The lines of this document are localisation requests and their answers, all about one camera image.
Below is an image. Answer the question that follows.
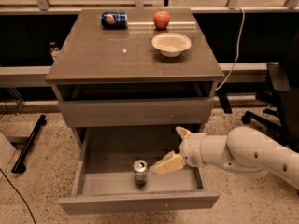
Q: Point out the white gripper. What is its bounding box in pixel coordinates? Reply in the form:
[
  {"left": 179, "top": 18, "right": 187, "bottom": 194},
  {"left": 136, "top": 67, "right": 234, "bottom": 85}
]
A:
[{"left": 149, "top": 126, "right": 206, "bottom": 175}]

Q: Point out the silver 7up can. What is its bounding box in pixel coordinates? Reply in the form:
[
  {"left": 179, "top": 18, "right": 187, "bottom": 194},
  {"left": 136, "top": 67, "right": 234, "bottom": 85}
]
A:
[{"left": 133, "top": 160, "right": 148, "bottom": 186}]

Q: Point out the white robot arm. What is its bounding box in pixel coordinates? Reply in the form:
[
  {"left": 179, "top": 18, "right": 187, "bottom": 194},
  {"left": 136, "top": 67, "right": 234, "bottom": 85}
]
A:
[{"left": 149, "top": 126, "right": 299, "bottom": 189}]

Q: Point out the open grey middle drawer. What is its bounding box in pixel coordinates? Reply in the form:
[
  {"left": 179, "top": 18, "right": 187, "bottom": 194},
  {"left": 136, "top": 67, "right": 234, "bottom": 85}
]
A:
[{"left": 59, "top": 125, "right": 218, "bottom": 215}]

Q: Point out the grey drawer cabinet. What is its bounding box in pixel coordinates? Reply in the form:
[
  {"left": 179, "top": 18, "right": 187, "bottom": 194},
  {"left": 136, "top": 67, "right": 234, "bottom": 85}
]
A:
[{"left": 46, "top": 8, "right": 223, "bottom": 142}]

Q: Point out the grey top drawer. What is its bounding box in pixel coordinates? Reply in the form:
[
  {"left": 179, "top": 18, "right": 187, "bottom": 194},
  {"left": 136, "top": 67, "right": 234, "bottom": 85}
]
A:
[{"left": 58, "top": 81, "right": 213, "bottom": 128}]

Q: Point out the blue pepsi can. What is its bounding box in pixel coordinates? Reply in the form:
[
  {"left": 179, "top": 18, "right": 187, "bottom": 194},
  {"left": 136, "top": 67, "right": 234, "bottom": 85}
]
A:
[{"left": 101, "top": 11, "right": 127, "bottom": 29}]

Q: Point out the white paper bowl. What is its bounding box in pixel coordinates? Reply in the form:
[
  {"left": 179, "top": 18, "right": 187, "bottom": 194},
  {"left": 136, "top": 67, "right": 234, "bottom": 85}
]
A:
[{"left": 151, "top": 33, "right": 192, "bottom": 58}]

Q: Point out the black office chair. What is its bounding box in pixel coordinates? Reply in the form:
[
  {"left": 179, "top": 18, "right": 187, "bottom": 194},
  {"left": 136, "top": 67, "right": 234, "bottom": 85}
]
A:
[{"left": 241, "top": 33, "right": 299, "bottom": 151}]

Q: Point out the red apple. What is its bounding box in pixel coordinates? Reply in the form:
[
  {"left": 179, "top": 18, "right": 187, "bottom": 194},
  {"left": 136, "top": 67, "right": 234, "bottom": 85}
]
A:
[{"left": 153, "top": 10, "right": 170, "bottom": 29}]

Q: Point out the black table leg foot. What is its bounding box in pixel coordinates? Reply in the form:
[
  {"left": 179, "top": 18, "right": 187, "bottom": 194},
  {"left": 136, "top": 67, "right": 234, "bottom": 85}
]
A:
[{"left": 11, "top": 115, "right": 47, "bottom": 174}]

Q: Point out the white cable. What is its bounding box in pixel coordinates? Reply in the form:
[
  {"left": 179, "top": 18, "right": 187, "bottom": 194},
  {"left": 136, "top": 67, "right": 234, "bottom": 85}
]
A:
[{"left": 214, "top": 6, "right": 246, "bottom": 91}]

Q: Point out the black cable on floor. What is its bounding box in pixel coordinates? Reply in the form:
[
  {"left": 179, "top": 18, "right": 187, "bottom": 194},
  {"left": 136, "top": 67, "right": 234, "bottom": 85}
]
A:
[{"left": 0, "top": 167, "right": 37, "bottom": 224}]

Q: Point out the grey metal window rail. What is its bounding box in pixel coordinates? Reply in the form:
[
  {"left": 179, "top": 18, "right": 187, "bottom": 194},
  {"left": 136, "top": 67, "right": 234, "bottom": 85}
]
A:
[{"left": 0, "top": 63, "right": 267, "bottom": 88}]

